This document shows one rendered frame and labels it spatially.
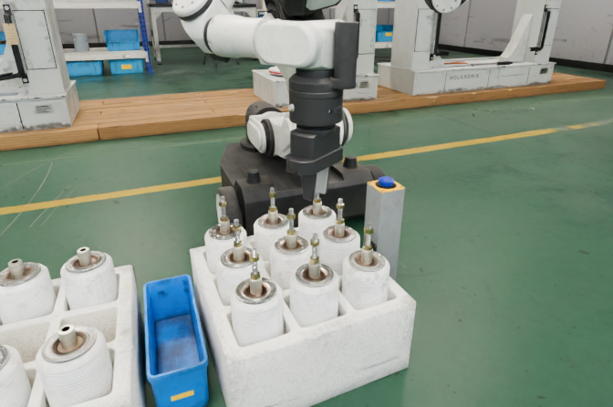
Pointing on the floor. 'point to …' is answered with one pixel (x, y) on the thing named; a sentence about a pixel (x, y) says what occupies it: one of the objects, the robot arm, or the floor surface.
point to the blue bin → (174, 344)
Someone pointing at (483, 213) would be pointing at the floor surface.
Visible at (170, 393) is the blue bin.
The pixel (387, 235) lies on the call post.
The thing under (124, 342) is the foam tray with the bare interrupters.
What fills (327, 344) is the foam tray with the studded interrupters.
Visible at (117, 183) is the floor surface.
